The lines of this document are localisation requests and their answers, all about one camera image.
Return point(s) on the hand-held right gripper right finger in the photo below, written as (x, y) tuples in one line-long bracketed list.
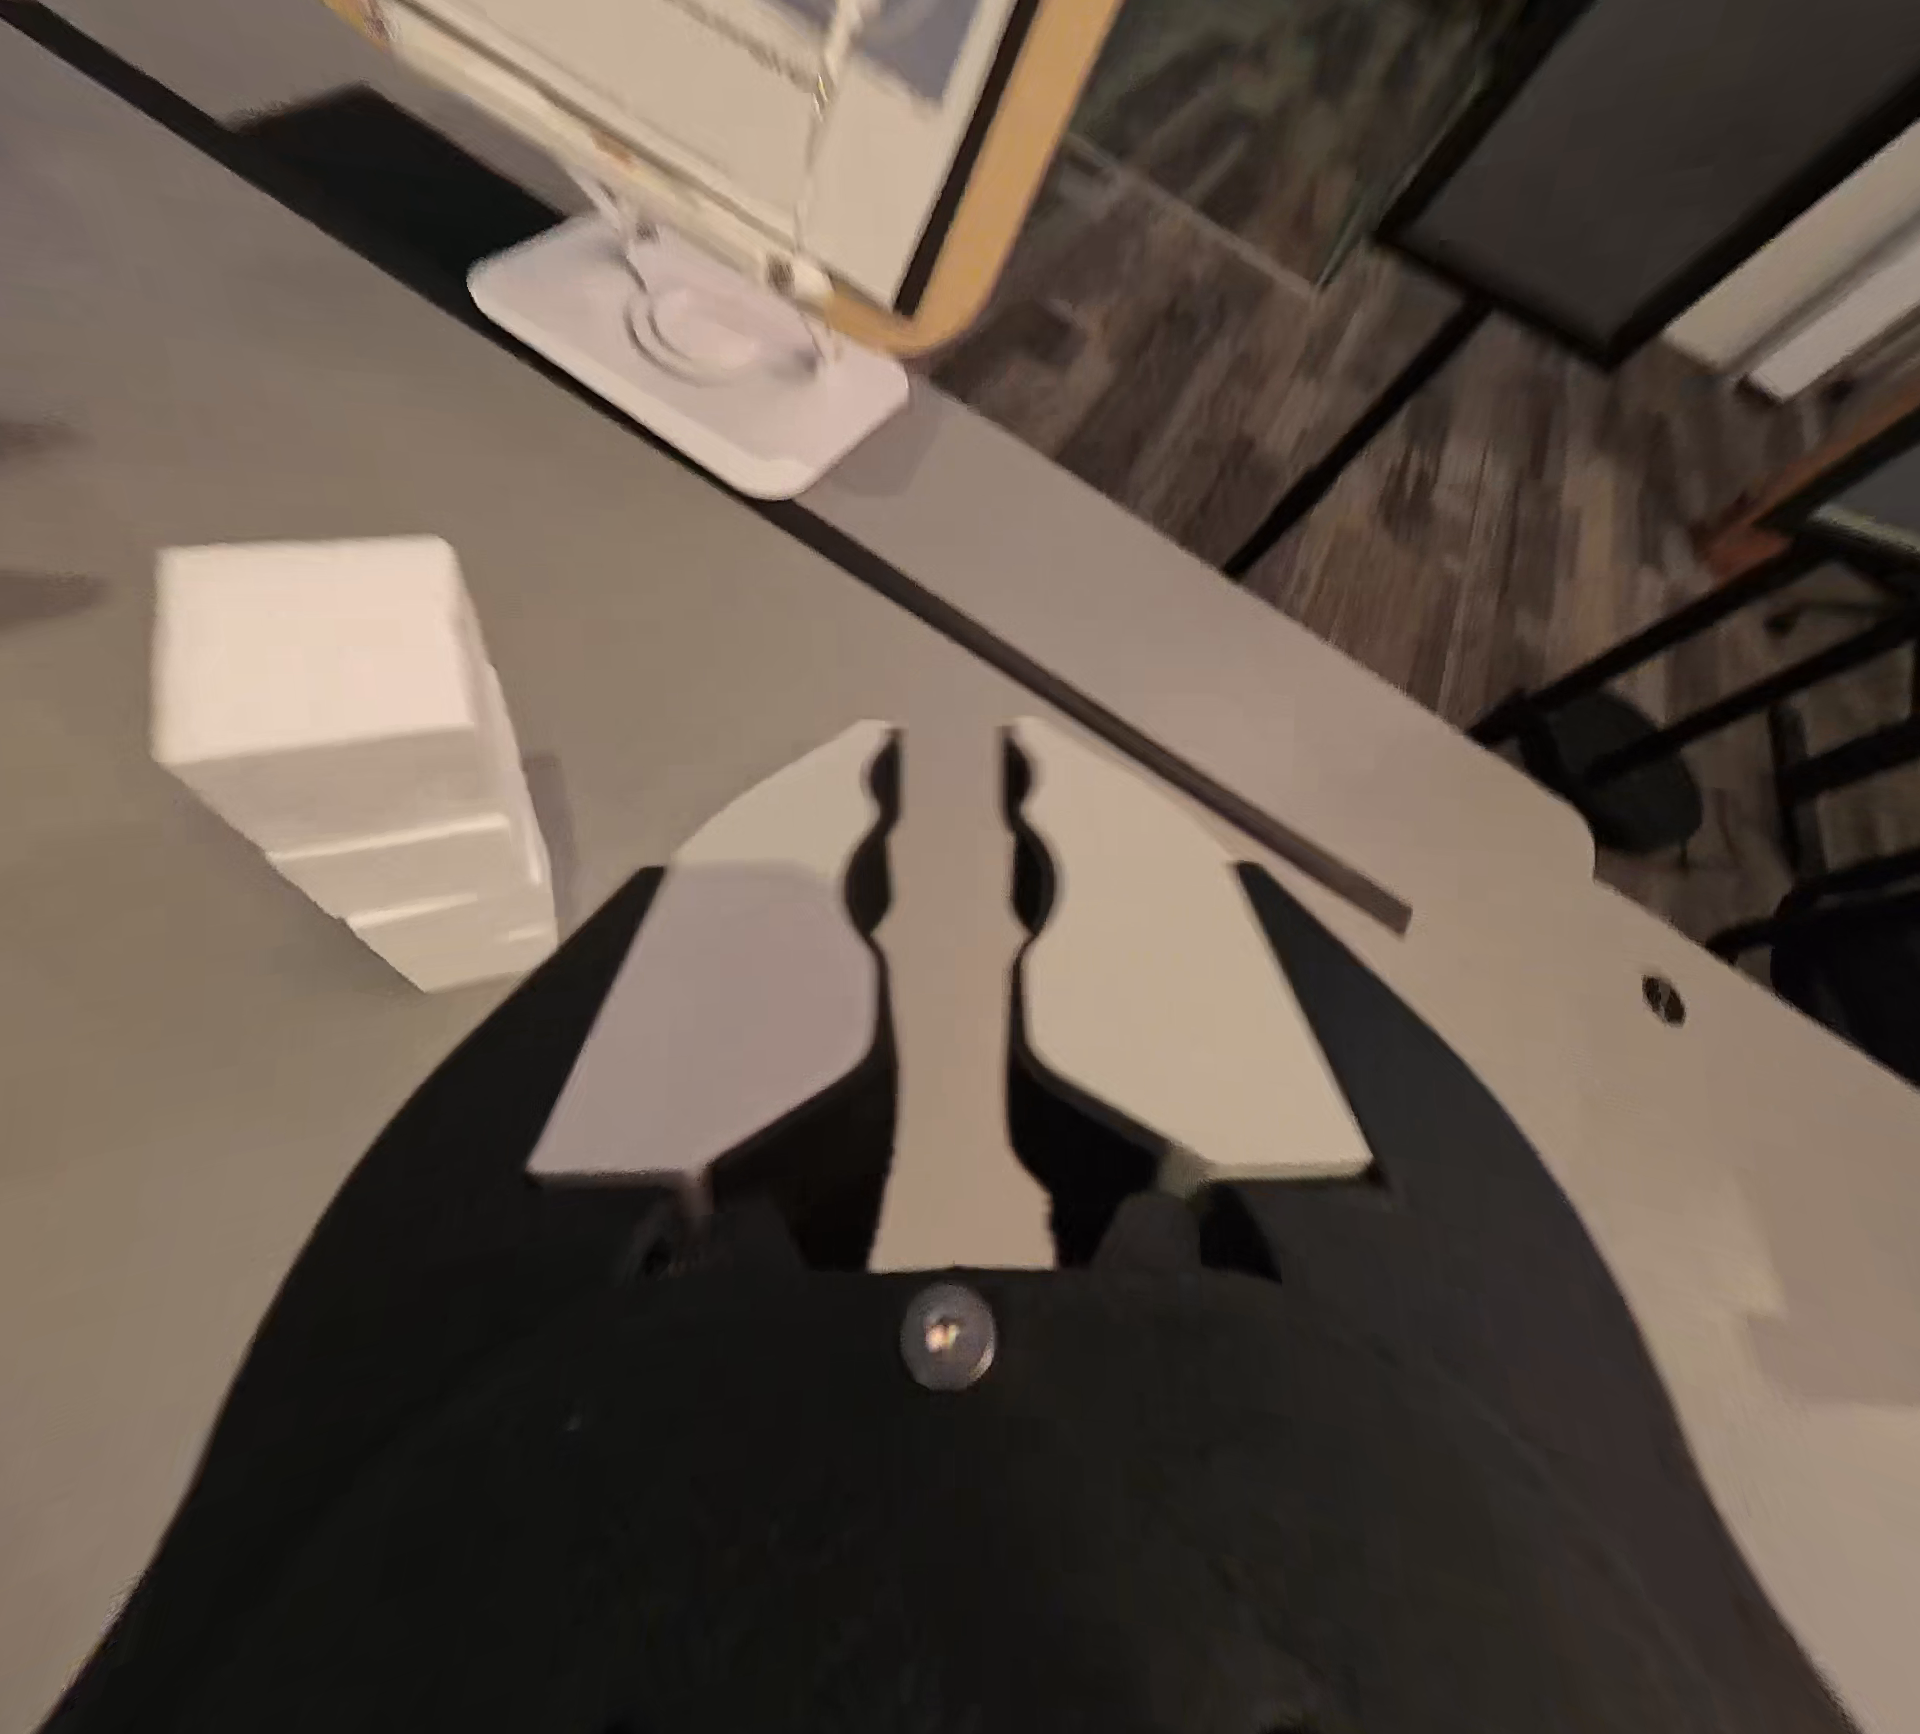
[(1184, 1014)]

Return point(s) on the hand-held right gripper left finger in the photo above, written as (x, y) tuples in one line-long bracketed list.
[(720, 1014)]

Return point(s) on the white hard foam cube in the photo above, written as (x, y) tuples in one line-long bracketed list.
[(315, 668), (421, 856), (465, 947)]

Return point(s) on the white and wooden document stand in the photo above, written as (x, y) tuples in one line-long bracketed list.
[(720, 369)]

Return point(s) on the printed instruction sheet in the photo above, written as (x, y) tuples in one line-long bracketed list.
[(675, 69)]

